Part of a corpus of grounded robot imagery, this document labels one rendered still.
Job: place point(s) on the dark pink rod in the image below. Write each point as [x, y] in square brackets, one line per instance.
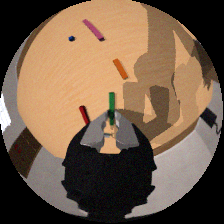
[93, 29]

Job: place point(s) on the orange rod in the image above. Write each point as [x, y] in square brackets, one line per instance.
[120, 68]

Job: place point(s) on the green rod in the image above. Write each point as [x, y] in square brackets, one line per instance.
[111, 108]

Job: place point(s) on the dark red rod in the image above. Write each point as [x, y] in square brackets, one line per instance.
[84, 114]

